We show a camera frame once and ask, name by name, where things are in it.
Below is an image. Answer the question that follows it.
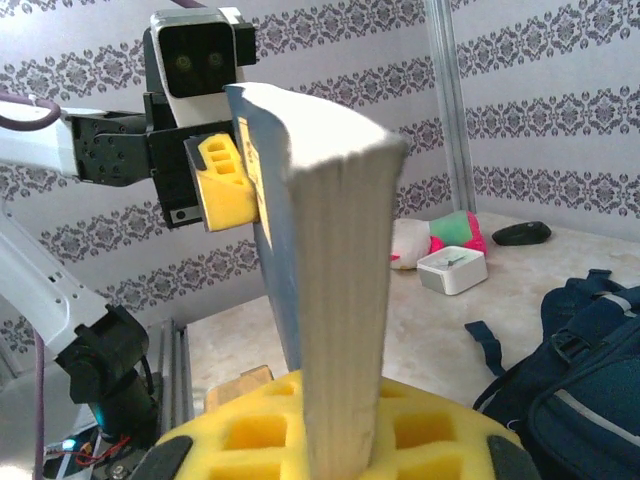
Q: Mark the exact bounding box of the navy blue backpack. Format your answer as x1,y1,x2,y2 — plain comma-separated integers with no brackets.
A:
463,268,640,480

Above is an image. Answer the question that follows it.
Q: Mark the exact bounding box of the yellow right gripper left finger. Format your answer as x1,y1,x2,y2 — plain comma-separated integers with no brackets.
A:
132,368,314,480

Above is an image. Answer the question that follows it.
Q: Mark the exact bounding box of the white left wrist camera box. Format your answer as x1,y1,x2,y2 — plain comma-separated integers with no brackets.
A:
143,7,257,127

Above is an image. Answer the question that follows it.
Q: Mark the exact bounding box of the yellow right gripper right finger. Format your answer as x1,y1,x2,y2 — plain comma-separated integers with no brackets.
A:
369,377,544,480

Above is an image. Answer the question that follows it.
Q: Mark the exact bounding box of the white green pink plush toy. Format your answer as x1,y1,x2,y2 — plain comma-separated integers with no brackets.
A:
388,209,489,272

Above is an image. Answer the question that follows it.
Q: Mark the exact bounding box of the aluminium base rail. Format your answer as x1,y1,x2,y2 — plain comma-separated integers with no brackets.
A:
149,317,197,441

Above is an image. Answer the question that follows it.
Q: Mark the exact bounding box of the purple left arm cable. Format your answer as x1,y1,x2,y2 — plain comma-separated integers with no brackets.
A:
0,0,207,480

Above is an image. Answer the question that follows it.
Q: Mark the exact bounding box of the aluminium frame post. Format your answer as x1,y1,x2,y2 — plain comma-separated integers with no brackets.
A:
423,0,480,217

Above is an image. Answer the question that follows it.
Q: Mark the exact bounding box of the black computer mouse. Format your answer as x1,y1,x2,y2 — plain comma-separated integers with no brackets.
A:
491,220,554,247

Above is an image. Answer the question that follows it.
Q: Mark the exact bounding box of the white square alarm clock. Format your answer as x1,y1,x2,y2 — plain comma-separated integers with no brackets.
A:
416,244,490,297

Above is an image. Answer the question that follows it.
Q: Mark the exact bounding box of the navy book with yellow label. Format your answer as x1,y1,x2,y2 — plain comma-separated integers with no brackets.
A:
223,81,410,474

